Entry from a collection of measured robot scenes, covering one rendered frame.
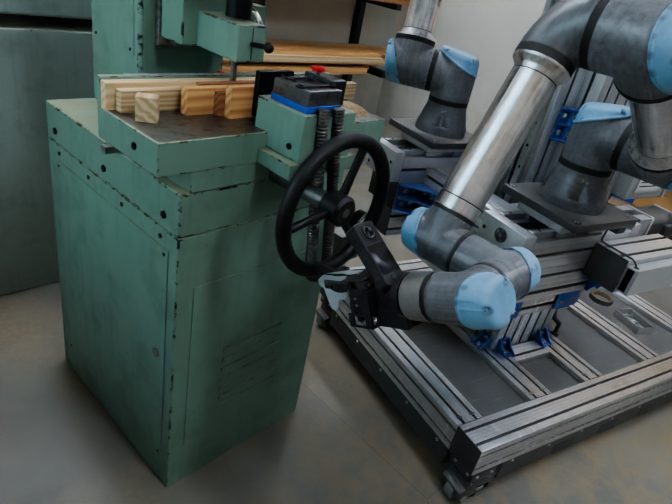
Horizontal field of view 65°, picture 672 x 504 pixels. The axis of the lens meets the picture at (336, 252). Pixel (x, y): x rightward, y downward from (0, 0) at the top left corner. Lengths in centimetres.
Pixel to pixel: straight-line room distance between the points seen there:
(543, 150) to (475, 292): 86
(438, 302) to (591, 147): 65
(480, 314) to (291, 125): 50
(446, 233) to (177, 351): 63
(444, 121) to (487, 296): 97
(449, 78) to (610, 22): 77
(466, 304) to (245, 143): 53
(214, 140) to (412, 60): 78
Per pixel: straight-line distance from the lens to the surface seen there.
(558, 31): 90
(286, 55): 364
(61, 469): 157
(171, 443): 138
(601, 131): 127
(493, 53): 453
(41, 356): 188
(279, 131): 102
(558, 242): 129
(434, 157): 162
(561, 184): 130
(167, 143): 93
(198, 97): 108
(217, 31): 116
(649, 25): 87
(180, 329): 115
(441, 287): 74
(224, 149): 100
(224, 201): 105
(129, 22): 129
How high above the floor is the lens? 121
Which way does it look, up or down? 29 degrees down
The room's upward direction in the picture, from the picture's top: 12 degrees clockwise
